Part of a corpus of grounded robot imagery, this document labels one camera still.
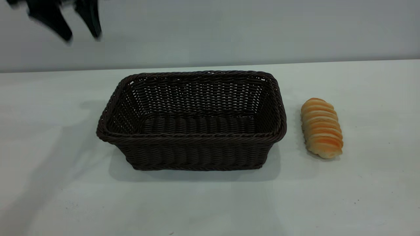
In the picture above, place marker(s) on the ridged golden bread loaf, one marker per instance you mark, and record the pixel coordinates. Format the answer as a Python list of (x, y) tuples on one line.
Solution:
[(322, 129)]

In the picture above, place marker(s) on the dark brown woven basket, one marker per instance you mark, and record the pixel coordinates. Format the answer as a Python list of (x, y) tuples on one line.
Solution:
[(197, 150)]

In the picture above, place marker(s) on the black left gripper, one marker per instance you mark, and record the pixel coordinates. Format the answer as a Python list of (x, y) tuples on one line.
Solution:
[(13, 2)]

